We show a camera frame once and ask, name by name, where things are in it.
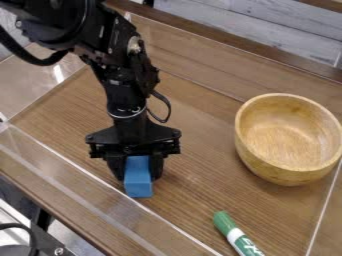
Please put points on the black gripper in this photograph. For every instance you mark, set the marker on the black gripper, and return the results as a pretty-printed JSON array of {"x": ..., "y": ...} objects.
[{"x": 133, "y": 137}]

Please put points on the blue rectangular block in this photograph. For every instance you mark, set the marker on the blue rectangular block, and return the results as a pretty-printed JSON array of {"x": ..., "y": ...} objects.
[{"x": 137, "y": 182}]

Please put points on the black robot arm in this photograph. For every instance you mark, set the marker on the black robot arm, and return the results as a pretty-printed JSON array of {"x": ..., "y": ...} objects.
[{"x": 85, "y": 28}]

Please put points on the brown wooden bowl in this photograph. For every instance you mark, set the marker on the brown wooden bowl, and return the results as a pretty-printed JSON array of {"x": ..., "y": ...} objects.
[{"x": 287, "y": 138}]

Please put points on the green dry erase marker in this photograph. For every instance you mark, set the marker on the green dry erase marker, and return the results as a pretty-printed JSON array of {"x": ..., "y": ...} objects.
[{"x": 241, "y": 244}]

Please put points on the clear acrylic tray wall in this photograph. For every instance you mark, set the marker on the clear acrylic tray wall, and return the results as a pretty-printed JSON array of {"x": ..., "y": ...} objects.
[{"x": 291, "y": 221}]

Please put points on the black table leg frame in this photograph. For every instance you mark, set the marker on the black table leg frame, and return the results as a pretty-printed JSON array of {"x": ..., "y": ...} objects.
[{"x": 38, "y": 218}]

